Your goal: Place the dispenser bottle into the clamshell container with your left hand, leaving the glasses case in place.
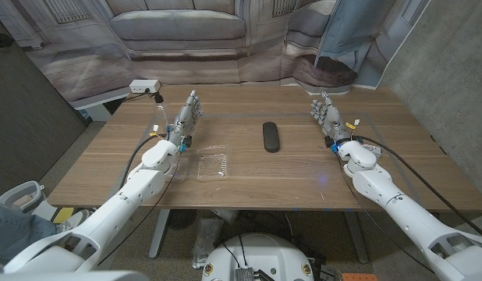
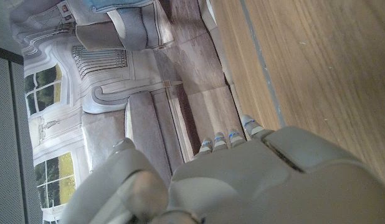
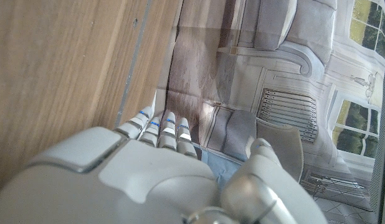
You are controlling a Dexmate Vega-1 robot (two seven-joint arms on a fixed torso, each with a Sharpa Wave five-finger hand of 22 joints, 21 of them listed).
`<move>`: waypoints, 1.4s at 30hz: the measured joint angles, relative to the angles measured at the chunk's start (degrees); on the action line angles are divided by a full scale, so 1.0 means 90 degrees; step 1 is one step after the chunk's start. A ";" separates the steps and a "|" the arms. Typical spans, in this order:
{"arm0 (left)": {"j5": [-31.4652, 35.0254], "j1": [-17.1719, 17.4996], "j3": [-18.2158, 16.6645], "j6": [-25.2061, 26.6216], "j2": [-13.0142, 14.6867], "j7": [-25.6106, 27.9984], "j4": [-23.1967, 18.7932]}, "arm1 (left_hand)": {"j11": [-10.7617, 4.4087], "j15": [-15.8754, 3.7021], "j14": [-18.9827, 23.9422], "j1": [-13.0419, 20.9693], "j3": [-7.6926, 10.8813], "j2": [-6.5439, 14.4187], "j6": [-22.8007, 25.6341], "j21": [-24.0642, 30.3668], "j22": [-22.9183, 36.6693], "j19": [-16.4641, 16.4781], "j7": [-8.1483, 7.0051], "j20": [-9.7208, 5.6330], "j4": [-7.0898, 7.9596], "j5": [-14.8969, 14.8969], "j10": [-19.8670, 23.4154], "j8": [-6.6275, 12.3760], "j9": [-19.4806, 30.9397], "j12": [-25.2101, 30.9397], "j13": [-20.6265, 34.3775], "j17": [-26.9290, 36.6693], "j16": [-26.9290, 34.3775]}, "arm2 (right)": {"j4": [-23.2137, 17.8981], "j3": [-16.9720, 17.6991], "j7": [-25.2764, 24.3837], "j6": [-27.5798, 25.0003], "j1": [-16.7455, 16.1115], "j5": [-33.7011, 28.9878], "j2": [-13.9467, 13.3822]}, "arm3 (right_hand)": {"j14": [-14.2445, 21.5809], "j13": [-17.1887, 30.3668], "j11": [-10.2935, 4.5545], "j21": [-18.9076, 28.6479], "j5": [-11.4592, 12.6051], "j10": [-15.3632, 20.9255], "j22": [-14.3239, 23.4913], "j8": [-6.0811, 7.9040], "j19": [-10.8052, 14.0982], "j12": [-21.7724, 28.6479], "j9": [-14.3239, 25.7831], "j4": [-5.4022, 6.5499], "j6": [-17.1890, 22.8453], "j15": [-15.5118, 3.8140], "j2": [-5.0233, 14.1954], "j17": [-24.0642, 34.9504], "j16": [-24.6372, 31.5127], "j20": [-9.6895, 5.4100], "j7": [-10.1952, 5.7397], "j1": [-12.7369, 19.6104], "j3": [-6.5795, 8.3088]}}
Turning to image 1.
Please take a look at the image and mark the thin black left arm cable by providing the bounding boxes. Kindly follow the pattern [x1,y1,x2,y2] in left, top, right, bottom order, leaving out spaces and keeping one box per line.
[96,150,183,267]

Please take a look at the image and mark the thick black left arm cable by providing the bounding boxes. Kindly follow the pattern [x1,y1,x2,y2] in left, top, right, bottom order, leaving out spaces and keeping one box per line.
[119,132,170,192]

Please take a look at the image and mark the clear dispenser bottle black cap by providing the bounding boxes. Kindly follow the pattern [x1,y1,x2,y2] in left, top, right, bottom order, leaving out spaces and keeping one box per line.
[153,101,174,136]

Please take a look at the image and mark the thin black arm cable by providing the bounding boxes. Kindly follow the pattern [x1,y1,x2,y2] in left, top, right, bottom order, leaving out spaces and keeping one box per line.
[334,151,437,275]
[96,150,183,267]

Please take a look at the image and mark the black power plug with cord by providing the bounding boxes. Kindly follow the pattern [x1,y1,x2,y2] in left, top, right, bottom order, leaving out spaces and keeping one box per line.
[122,88,165,105]

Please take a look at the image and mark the white plastic bin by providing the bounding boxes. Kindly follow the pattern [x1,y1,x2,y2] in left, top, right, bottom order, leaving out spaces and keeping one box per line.
[0,180,47,215]

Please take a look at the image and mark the orange box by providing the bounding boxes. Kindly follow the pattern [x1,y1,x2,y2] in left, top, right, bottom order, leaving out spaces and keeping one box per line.
[342,272,378,281]

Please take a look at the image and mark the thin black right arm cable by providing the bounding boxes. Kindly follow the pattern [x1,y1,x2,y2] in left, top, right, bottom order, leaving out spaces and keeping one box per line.
[334,151,437,275]

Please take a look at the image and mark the clear plastic clamshell container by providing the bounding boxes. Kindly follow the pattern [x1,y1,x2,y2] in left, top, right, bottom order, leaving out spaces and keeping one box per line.
[172,144,230,182]

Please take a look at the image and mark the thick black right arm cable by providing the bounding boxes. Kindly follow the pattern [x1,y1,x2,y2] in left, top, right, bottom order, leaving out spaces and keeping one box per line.
[349,134,482,240]

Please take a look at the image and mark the black round object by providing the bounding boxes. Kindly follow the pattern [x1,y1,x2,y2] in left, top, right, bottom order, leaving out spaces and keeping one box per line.
[0,33,16,50]

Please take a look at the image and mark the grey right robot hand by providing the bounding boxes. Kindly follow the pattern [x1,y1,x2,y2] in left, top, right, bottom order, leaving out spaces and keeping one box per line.
[309,91,352,147]

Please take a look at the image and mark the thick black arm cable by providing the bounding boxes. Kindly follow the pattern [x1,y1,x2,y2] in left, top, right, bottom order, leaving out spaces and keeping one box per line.
[349,134,482,240]
[119,132,170,192]

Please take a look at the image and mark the printed living room backdrop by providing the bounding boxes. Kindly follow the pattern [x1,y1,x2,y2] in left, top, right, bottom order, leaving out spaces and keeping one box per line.
[0,0,433,109]

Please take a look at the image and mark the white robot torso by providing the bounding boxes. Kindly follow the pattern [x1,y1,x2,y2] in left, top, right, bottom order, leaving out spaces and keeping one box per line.
[201,233,315,281]

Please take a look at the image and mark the white low stand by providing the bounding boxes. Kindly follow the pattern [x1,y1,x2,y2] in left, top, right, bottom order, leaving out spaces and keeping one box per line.
[71,87,132,123]

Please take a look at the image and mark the white table leg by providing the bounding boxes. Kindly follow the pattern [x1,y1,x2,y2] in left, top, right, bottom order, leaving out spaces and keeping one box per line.
[148,208,171,260]
[344,210,370,265]

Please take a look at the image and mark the clear plastic bag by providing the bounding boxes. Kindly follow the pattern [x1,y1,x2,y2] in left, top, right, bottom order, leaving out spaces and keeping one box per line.
[192,217,226,269]

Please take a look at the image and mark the white power strip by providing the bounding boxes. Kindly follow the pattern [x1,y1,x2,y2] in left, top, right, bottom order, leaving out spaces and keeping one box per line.
[129,79,162,94]

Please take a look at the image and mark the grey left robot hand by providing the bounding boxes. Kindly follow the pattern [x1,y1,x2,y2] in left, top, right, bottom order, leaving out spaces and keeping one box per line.
[166,89,205,150]

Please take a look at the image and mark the black glasses case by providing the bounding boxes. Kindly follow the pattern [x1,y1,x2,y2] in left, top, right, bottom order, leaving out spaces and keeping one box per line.
[262,121,281,154]

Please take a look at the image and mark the black round fan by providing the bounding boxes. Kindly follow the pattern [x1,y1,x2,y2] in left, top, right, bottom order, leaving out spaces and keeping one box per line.
[166,209,198,230]

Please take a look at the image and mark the grey white sneaker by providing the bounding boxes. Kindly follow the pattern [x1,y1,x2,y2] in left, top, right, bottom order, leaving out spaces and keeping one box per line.
[55,208,94,235]

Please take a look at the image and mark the person's leg in jeans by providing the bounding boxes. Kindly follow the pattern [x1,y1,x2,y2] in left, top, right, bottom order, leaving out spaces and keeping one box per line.
[0,201,59,266]

